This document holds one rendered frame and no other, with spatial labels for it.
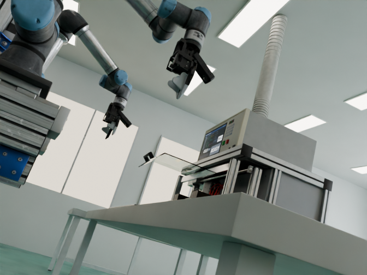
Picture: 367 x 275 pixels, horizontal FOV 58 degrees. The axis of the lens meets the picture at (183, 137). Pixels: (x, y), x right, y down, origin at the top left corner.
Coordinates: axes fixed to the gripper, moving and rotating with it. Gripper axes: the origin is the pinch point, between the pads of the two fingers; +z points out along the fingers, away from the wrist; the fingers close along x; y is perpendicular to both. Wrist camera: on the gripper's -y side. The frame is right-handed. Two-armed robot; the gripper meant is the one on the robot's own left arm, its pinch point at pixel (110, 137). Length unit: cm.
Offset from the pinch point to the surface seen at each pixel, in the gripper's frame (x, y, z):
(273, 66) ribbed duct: -49, -136, -148
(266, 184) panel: 86, -47, 15
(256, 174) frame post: 86, -41, 13
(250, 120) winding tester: 76, -39, -12
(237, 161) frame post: 85, -32, 11
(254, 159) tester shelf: 87, -38, 8
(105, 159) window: -404, -86, -65
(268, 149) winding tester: 78, -51, -3
